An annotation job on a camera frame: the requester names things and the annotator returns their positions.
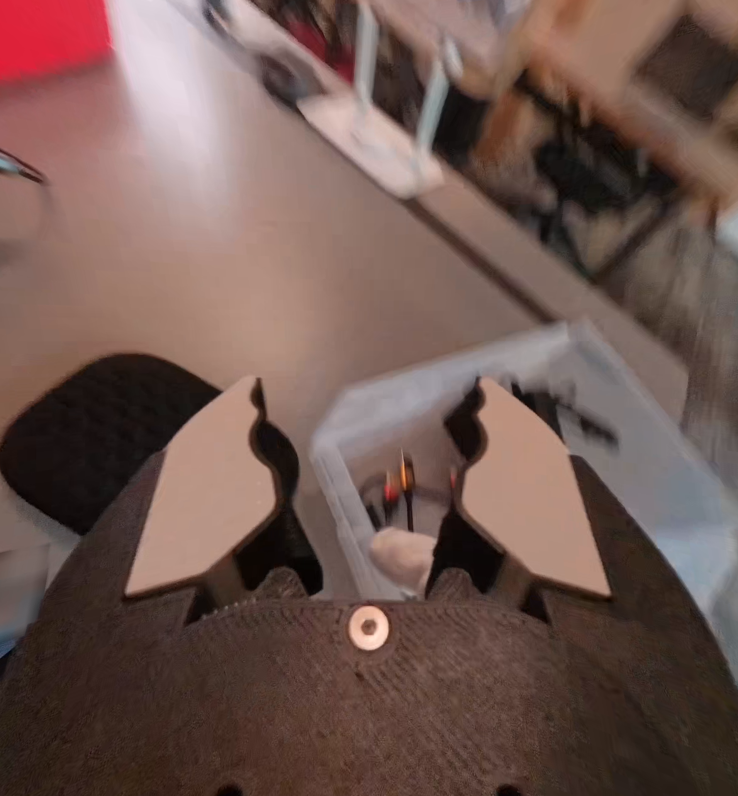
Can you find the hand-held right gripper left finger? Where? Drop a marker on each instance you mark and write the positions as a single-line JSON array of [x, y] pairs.
[[207, 491]]

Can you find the instruction sheet on stand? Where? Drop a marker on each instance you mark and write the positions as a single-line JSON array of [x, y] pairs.
[[375, 137]]

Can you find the red plastic bin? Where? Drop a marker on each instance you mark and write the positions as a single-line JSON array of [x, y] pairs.
[[33, 37]]

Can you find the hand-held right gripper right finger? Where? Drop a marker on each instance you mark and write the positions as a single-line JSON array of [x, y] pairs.
[[524, 497]]

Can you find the long wooden desk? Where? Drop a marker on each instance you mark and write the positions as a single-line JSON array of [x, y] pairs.
[[624, 106]]

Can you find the black hex-patterned pouch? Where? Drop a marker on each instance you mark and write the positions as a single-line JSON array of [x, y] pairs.
[[82, 429]]

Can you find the person's right hand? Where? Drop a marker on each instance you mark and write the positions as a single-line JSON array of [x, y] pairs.
[[403, 553]]

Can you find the clear plastic bin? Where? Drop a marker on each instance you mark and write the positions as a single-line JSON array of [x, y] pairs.
[[655, 497]]

